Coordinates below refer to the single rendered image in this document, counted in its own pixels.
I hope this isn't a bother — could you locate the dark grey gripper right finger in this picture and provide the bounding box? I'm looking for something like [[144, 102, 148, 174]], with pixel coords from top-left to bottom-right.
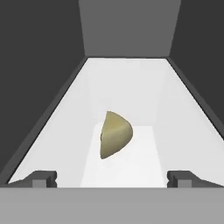
[[166, 170, 224, 189]]

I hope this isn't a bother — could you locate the yellow cheese wedge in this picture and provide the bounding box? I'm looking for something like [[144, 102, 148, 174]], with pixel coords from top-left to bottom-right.
[[99, 110, 134, 160]]

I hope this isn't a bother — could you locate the white fridge drawer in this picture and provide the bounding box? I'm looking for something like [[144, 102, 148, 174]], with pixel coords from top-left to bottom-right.
[[0, 55, 224, 189]]

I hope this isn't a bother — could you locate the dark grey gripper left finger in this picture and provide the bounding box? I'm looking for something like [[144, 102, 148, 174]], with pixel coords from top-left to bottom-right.
[[7, 170, 58, 189]]

